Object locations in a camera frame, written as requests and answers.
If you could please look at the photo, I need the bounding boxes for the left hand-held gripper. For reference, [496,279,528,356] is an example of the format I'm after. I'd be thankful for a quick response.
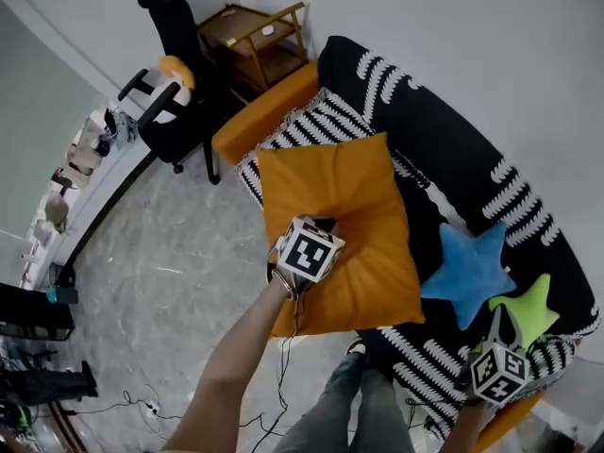
[267,213,347,297]

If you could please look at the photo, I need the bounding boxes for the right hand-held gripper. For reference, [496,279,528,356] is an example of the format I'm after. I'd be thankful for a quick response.
[455,303,529,407]

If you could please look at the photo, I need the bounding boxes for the green star pillow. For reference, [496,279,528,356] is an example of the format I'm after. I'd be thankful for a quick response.
[471,273,562,356]

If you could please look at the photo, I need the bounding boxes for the orange square cushion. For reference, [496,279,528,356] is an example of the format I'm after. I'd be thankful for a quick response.
[256,132,426,339]

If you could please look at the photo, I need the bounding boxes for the blue star pillow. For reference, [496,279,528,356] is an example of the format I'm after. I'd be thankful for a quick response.
[419,222,518,332]

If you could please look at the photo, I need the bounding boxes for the person's left forearm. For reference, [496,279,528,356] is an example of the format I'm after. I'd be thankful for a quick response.
[159,271,296,453]

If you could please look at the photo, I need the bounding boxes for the person's right forearm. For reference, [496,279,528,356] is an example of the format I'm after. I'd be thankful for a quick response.
[438,396,492,453]

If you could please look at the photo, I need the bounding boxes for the orange sofa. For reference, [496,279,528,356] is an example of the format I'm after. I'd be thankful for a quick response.
[210,59,544,452]

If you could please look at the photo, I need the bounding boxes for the person's right leg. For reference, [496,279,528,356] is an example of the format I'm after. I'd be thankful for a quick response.
[356,368,416,453]

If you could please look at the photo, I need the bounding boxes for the person's leg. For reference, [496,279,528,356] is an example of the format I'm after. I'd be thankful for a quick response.
[273,351,367,453]
[356,368,416,453]

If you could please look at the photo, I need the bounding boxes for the person's left leg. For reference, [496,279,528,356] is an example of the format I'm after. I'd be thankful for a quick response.
[273,351,367,453]

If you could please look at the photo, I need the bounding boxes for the black white striped sofa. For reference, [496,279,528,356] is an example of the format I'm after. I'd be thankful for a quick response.
[234,34,603,443]

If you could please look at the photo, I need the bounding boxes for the grey cloth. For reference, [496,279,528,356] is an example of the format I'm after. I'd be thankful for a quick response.
[110,109,138,148]

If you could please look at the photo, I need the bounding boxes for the fried egg shaped plush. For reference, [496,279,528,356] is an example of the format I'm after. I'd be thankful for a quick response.
[145,55,195,125]

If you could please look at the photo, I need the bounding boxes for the wooden side shelf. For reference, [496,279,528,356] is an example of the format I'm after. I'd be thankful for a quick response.
[195,0,312,94]

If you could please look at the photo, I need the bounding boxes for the beige bag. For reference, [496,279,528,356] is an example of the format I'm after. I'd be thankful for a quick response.
[65,120,108,188]

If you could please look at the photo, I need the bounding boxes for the grey-green bag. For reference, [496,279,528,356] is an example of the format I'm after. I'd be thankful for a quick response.
[44,191,71,233]

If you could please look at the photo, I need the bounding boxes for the black office chair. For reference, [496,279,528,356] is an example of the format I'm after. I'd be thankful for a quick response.
[116,0,237,187]

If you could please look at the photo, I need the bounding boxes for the black table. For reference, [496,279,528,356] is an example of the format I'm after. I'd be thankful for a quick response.
[0,281,76,343]

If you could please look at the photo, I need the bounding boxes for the grey-green roller blind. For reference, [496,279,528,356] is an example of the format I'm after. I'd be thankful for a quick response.
[0,0,103,235]

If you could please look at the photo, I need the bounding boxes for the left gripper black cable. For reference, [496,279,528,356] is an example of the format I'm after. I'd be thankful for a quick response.
[238,294,312,452]

